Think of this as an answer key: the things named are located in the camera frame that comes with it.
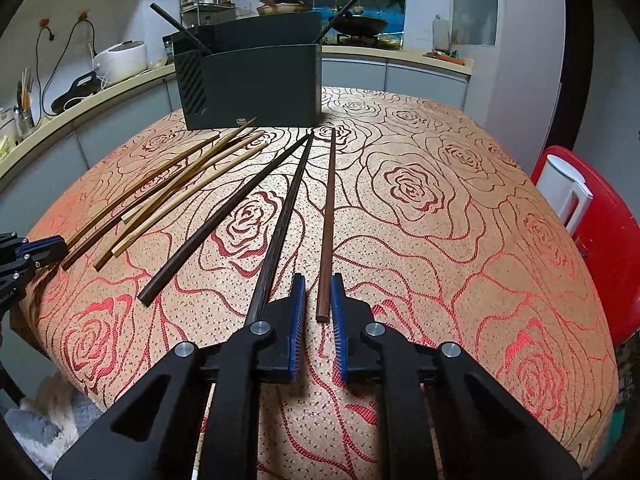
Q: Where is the frying pan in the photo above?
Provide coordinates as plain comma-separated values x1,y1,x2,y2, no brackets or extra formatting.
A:
256,0,311,16

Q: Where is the dark wooden chopstick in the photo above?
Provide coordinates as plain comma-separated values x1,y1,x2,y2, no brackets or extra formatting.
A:
245,131,316,328
137,132,313,308

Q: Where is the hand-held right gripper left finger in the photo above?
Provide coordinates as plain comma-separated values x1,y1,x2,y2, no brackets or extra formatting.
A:
51,273,307,480

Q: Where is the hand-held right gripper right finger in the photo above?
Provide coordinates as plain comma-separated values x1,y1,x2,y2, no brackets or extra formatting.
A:
330,272,583,480

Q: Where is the white rice cooker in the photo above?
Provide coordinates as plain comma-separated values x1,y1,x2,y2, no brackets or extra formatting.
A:
92,40,149,86

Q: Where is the white electric kettle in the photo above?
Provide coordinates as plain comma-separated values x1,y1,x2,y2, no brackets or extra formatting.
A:
541,155,594,236

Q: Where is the red plastic chair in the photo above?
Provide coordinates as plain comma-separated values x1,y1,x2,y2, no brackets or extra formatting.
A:
530,145,640,351

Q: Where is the wall plug with cable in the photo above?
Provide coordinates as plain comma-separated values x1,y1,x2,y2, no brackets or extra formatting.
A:
36,16,57,117
42,9,97,111

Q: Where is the black handheld vacuum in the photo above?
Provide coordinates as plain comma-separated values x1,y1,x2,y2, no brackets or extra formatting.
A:
51,71,99,113

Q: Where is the frosted glass window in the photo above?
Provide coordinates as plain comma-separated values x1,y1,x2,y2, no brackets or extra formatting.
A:
452,0,499,46

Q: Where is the light bamboo chopstick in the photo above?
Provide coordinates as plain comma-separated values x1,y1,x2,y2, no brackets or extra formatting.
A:
120,131,266,223
111,145,270,259
93,134,267,270

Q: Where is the metal spice rack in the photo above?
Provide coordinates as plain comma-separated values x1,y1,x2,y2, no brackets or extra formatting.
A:
179,0,236,28

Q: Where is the white fluffy cloth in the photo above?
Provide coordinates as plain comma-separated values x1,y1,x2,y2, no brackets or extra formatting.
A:
5,375,101,471

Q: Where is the reddish brown chopstick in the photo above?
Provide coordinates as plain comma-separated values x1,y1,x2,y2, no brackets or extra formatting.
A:
316,127,337,323

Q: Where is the brown bamboo chopstick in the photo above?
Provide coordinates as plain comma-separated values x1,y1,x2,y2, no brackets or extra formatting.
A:
60,117,258,269
64,135,222,249

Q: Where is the metal utensil cup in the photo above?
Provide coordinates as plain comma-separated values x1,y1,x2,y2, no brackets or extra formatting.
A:
14,67,38,131

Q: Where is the dark grey chopstick holder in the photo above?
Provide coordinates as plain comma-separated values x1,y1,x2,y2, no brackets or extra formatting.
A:
172,10,323,132

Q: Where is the orange cutting board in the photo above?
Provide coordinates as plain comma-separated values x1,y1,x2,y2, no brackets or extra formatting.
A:
425,49,471,67

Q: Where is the blue backsplash panel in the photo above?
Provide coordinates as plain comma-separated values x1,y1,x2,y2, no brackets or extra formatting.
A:
312,0,406,41

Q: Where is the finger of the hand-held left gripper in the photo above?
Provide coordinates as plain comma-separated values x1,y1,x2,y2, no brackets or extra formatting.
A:
0,259,37,311
0,232,69,267

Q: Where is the black wok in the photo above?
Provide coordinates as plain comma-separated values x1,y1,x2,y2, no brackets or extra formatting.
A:
327,15,390,38

